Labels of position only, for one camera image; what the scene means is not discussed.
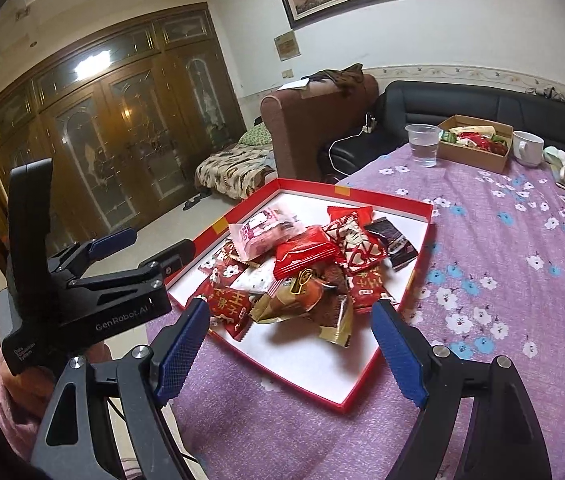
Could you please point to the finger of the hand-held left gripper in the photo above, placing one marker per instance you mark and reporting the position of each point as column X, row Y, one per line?
column 172, row 255
column 112, row 241

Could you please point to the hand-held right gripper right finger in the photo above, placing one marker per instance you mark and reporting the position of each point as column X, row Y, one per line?
column 397, row 350

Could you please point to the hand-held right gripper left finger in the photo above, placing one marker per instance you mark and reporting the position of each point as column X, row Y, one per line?
column 182, row 350

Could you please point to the pink snack packet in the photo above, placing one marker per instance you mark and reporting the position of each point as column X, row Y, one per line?
column 262, row 232

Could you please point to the red shallow gift box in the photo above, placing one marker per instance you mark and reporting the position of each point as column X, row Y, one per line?
column 292, row 355

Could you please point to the pile of mixed snack packets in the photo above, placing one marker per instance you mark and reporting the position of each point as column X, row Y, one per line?
column 312, row 280

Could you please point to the person's left forearm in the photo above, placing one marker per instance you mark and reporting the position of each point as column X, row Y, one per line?
column 17, row 395

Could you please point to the dark slippers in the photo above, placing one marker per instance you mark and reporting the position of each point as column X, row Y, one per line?
column 192, row 203

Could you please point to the brown patterned blanket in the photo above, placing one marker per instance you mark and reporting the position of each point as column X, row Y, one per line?
column 232, row 172

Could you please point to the wooden glass-door cabinet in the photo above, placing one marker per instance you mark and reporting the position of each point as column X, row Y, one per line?
column 112, row 135

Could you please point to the green pillow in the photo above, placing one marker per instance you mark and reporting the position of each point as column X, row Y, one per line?
column 256, row 135

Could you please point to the brown armchair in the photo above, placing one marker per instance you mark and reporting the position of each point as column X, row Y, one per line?
column 302, row 130

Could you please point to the clear plastic cup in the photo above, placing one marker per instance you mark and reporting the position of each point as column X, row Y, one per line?
column 423, row 147

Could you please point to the brown cardboard box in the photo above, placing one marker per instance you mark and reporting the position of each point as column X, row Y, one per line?
column 472, row 157

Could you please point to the white paper sheet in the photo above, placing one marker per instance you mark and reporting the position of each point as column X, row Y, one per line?
column 295, row 85

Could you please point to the assortment of small wrapped sweets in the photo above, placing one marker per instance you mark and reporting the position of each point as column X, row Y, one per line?
column 477, row 139

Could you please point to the white power strip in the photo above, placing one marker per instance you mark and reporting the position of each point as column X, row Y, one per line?
column 371, row 124

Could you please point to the white mug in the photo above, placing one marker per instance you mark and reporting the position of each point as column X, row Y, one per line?
column 527, row 150

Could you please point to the dark clothes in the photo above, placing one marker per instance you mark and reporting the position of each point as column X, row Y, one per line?
column 340, row 77

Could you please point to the black leather sofa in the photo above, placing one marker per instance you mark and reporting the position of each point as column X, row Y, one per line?
column 462, row 100

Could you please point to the wall socket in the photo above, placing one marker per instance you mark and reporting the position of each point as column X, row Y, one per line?
column 288, row 73

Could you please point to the small wall notice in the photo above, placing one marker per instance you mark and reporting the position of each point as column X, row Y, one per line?
column 287, row 46

